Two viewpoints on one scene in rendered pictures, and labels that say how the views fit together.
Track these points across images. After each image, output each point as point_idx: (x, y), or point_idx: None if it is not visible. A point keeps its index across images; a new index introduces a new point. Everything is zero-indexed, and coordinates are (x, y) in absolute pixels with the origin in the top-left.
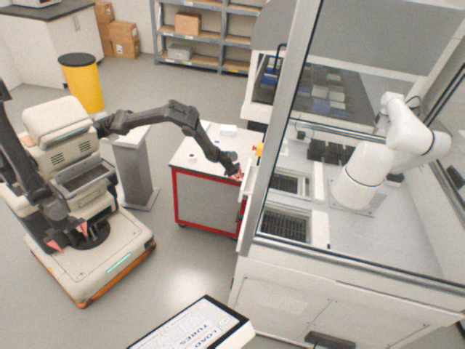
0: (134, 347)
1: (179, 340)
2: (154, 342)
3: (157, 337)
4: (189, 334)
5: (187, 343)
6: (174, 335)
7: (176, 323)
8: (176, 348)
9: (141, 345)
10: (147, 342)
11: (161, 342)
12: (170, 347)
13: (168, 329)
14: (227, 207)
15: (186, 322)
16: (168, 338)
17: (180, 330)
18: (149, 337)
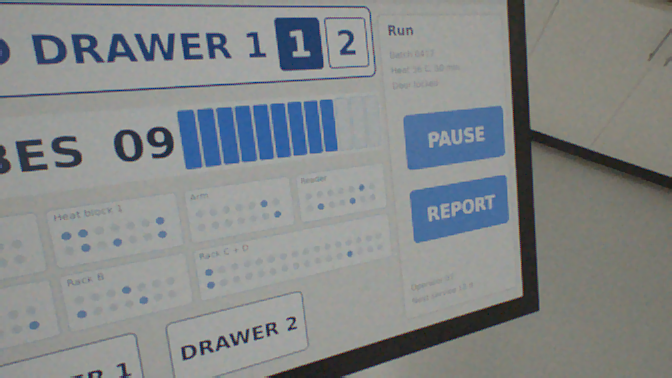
0: (288, 350)
1: (83, 189)
2: (203, 305)
3: (186, 332)
4: (19, 183)
5: (47, 122)
6: (102, 260)
7: (67, 366)
8: (105, 139)
9: (261, 332)
10: (232, 326)
11: (170, 260)
12: (134, 174)
13: (119, 349)
14: None
15: (10, 319)
16: (131, 260)
17: (59, 271)
18: (223, 370)
